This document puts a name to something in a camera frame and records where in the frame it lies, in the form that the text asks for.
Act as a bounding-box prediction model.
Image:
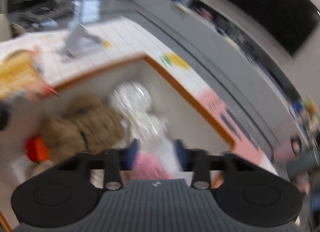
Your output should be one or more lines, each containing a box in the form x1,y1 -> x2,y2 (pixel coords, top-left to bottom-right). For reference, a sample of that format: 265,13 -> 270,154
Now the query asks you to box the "clear plastic item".
109,81 -> 181,175

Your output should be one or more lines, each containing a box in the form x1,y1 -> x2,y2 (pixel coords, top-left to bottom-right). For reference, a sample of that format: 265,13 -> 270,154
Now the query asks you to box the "brown plush toy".
41,93 -> 125,164

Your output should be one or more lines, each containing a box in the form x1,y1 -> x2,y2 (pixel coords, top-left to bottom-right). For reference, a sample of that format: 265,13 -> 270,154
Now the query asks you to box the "orange cardboard storage box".
0,54 -> 237,232

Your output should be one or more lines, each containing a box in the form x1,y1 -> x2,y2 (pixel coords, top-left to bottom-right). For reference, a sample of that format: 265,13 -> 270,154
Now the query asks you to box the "pink crochet toy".
131,152 -> 174,180

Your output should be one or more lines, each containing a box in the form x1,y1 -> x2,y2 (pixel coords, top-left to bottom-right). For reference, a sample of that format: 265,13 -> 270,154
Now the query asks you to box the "pink waste bin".
273,135 -> 302,164

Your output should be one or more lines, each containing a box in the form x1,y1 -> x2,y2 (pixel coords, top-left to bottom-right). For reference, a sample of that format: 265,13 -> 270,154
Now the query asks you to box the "orange red crochet toy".
24,136 -> 50,163

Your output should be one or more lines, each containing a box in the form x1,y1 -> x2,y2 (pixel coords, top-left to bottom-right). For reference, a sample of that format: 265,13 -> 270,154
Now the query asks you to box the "pink printed mat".
196,88 -> 272,171

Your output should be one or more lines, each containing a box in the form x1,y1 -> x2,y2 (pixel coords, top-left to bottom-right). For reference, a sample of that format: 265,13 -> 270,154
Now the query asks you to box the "checked lemon tablecloth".
0,16 -> 278,175

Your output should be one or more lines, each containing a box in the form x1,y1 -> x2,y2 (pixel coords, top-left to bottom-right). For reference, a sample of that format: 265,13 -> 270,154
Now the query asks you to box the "yellow snack packet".
1,46 -> 58,100

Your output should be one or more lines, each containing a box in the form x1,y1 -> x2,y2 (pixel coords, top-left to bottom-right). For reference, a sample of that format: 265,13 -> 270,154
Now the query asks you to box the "grey phone stand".
56,22 -> 103,62

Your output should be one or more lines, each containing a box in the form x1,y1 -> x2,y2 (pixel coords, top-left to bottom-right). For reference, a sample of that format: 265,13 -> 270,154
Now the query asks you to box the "black wall television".
228,0 -> 319,55

